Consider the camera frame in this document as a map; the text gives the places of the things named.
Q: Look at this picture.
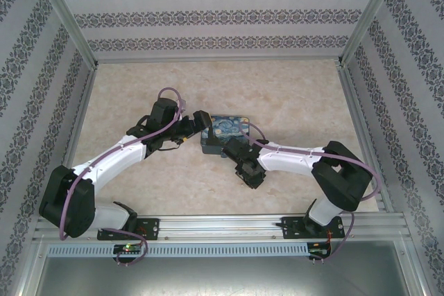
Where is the black wire with yellow connector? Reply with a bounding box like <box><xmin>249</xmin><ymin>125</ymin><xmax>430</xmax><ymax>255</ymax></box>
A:
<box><xmin>157</xmin><ymin>136</ymin><xmax>190</xmax><ymax>153</ymax></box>

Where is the small circuit board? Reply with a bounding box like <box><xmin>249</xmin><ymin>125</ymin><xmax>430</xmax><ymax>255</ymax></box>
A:
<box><xmin>114</xmin><ymin>243</ymin><xmax>146</xmax><ymax>255</ymax></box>
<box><xmin>309</xmin><ymin>247</ymin><xmax>331</xmax><ymax>259</ymax></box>

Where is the teal starry night tin box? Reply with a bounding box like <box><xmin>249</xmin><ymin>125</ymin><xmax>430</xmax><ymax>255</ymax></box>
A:
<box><xmin>200</xmin><ymin>114</ymin><xmax>252</xmax><ymax>157</ymax></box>

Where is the aluminium side rail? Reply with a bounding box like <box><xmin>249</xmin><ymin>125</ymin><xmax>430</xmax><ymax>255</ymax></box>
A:
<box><xmin>336</xmin><ymin>63</ymin><xmax>395</xmax><ymax>214</ymax></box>
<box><xmin>62</xmin><ymin>63</ymin><xmax>101</xmax><ymax>172</ymax></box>

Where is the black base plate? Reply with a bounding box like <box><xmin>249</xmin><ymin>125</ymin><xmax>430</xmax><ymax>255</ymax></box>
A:
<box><xmin>96</xmin><ymin>218</ymin><xmax>160</xmax><ymax>241</ymax></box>
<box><xmin>281</xmin><ymin>216</ymin><xmax>343</xmax><ymax>241</ymax></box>

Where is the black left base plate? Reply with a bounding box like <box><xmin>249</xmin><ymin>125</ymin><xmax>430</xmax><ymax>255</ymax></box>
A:
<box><xmin>96</xmin><ymin>218</ymin><xmax>160</xmax><ymax>241</ymax></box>

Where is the grey metal sheet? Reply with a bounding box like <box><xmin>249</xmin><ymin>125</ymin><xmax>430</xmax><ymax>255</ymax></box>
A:
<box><xmin>40</xmin><ymin>240</ymin><xmax>414</xmax><ymax>296</ymax></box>

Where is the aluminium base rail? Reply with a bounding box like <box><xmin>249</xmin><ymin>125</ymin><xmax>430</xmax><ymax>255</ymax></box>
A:
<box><xmin>34</xmin><ymin>214</ymin><xmax>407</xmax><ymax>242</ymax></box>

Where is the white slotted cable duct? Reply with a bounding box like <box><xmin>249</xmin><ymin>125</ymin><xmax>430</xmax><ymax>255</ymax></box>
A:
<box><xmin>46</xmin><ymin>242</ymin><xmax>309</xmax><ymax>257</ymax></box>

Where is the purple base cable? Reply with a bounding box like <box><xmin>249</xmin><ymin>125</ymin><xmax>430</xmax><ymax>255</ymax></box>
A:
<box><xmin>99</xmin><ymin>227</ymin><xmax>150</xmax><ymax>266</ymax></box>
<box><xmin>310</xmin><ymin>211</ymin><xmax>355</xmax><ymax>264</ymax></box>

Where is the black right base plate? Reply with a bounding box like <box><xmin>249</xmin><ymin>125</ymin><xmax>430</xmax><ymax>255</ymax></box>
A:
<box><xmin>281</xmin><ymin>216</ymin><xmax>343</xmax><ymax>241</ymax></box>

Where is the aluminium frame post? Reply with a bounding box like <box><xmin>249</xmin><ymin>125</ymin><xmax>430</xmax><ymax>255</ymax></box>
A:
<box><xmin>336</xmin><ymin>0</ymin><xmax>405</xmax><ymax>68</ymax></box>
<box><xmin>34</xmin><ymin>0</ymin><xmax>101</xmax><ymax>68</ymax></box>

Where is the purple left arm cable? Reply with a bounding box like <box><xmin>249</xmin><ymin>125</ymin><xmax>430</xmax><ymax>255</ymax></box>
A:
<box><xmin>58</xmin><ymin>87</ymin><xmax>185</xmax><ymax>241</ymax></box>

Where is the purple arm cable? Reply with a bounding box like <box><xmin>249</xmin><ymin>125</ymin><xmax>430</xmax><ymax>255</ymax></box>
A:
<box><xmin>58</xmin><ymin>87</ymin><xmax>185</xmax><ymax>241</ymax></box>
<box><xmin>246</xmin><ymin>123</ymin><xmax>381</xmax><ymax>210</ymax></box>

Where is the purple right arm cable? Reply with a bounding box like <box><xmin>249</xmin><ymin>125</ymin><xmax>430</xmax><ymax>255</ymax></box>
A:
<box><xmin>246</xmin><ymin>123</ymin><xmax>381</xmax><ymax>210</ymax></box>

